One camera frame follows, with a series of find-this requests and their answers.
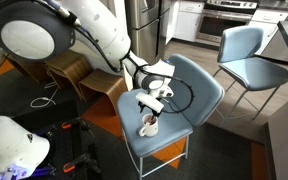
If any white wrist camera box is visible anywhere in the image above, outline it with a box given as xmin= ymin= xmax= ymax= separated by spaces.
xmin=135 ymin=92 xmax=165 ymax=116

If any white patterned ceramic mug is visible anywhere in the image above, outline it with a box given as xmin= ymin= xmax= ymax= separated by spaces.
xmin=137 ymin=113 xmax=160 ymax=138

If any light blue padded chair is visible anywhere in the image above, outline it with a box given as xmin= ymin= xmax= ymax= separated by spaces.
xmin=213 ymin=25 xmax=288 ymax=122
xmin=116 ymin=53 xmax=226 ymax=180

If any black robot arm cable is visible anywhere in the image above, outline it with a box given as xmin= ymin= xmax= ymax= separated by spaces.
xmin=33 ymin=0 xmax=196 ymax=115

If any white floor cable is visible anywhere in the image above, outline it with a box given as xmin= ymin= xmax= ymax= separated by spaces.
xmin=29 ymin=81 xmax=62 ymax=110

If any white kitchen cabinet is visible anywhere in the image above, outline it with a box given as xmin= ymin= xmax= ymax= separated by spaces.
xmin=173 ymin=0 xmax=205 ymax=43
xmin=249 ymin=8 xmax=288 ymax=57

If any stainless steel refrigerator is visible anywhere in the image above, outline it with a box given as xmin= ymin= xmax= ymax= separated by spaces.
xmin=125 ymin=0 xmax=173 ymax=65

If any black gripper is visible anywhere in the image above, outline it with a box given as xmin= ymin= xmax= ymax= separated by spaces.
xmin=137 ymin=88 xmax=172 ymax=121

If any bent plywood stool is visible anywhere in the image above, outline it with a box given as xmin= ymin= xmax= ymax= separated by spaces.
xmin=44 ymin=49 xmax=94 ymax=102
xmin=78 ymin=68 xmax=129 ymax=118
xmin=3 ymin=53 xmax=49 ymax=85

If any orange black bar clamp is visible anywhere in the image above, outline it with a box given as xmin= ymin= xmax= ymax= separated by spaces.
xmin=61 ymin=117 xmax=92 ymax=132
xmin=62 ymin=151 xmax=102 ymax=174

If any stainless steel oven range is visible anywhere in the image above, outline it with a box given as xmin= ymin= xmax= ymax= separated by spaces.
xmin=195 ymin=0 xmax=260 ymax=45

